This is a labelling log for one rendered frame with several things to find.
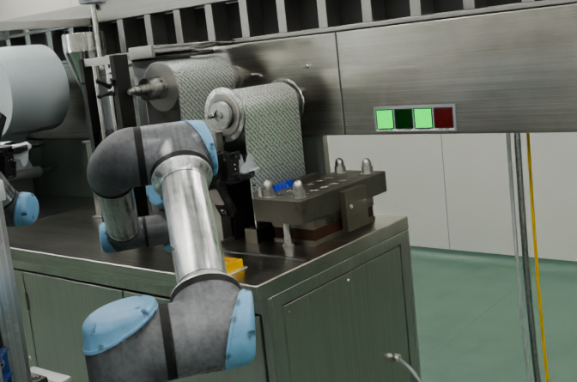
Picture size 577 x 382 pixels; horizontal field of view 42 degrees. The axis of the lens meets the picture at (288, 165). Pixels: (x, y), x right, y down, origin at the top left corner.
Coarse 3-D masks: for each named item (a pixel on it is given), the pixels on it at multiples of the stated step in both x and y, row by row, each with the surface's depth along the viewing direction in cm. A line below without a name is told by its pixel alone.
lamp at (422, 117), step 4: (416, 112) 202; (420, 112) 201; (424, 112) 201; (428, 112) 200; (416, 116) 202; (420, 116) 202; (424, 116) 201; (428, 116) 200; (416, 120) 202; (420, 120) 202; (424, 120) 201; (428, 120) 200; (416, 124) 203; (420, 124) 202; (424, 124) 201; (428, 124) 200
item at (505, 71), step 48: (240, 48) 238; (288, 48) 226; (336, 48) 216; (384, 48) 205; (432, 48) 196; (480, 48) 188; (528, 48) 180; (576, 48) 173; (336, 96) 219; (384, 96) 208; (432, 96) 199; (480, 96) 191; (528, 96) 183; (576, 96) 175
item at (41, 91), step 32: (0, 32) 256; (32, 32) 266; (64, 32) 276; (0, 64) 256; (32, 64) 266; (64, 64) 276; (0, 96) 257; (32, 96) 266; (64, 96) 276; (32, 128) 266; (64, 128) 276; (32, 160) 266; (64, 160) 277; (32, 192) 266; (64, 192) 277
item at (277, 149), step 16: (256, 128) 203; (272, 128) 208; (288, 128) 214; (256, 144) 203; (272, 144) 208; (288, 144) 214; (256, 160) 203; (272, 160) 208; (288, 160) 214; (256, 176) 203; (272, 176) 208; (288, 176) 214
